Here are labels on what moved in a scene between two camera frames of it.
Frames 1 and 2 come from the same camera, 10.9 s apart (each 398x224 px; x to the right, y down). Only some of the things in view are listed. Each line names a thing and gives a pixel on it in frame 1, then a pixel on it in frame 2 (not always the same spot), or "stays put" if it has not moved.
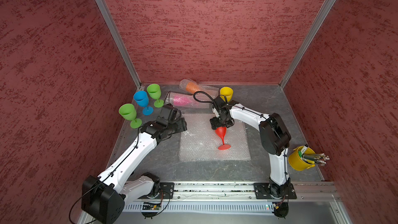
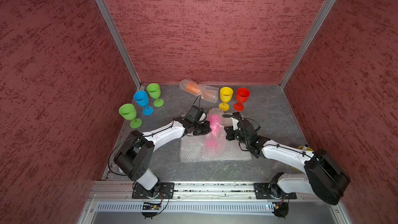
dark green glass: (154, 91) stays put
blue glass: (142, 98) stays put
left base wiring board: (148, 206) stays put
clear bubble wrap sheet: (199, 142) stays put
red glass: (222, 131) -> (242, 95)
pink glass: (185, 100) -> (214, 145)
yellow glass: (227, 91) stays put
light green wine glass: (128, 112) stays put
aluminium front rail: (311, 192) stays put
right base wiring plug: (281, 209) stays put
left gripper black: (181, 125) -> (207, 129)
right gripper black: (215, 124) -> (229, 132)
